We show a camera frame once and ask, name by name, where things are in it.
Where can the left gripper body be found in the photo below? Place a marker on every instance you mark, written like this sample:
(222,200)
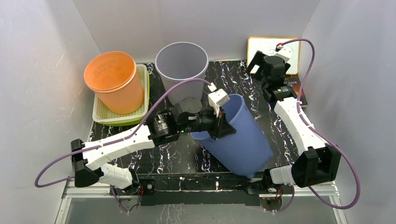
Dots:
(206,122)

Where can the blue plastic bucket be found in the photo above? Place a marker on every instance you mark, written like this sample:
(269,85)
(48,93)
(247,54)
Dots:
(245,152)

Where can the grey plastic bucket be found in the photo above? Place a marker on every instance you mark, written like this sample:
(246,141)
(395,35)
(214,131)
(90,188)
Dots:
(182,67)

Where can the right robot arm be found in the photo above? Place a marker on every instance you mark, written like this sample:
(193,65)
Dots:
(318,161)

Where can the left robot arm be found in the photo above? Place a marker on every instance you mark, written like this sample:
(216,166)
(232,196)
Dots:
(91,163)

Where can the dark book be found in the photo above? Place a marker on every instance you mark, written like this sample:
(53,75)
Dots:
(295,83)

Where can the small whiteboard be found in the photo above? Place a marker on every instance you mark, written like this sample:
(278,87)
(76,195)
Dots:
(267,46)

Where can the green plastic basket tray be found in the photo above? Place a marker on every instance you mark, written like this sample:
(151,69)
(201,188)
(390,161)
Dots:
(103,115)

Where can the orange plastic bucket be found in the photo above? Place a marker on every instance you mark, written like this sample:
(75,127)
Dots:
(114,78)

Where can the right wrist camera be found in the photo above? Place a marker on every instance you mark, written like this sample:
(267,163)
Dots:
(284,52)

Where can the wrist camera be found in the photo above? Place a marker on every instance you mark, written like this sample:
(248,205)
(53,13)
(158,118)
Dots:
(217,99)
(284,52)

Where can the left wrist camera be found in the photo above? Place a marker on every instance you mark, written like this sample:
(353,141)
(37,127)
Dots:
(217,99)

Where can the aluminium frame rail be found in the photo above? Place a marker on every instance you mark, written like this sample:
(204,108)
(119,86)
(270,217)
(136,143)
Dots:
(206,187)

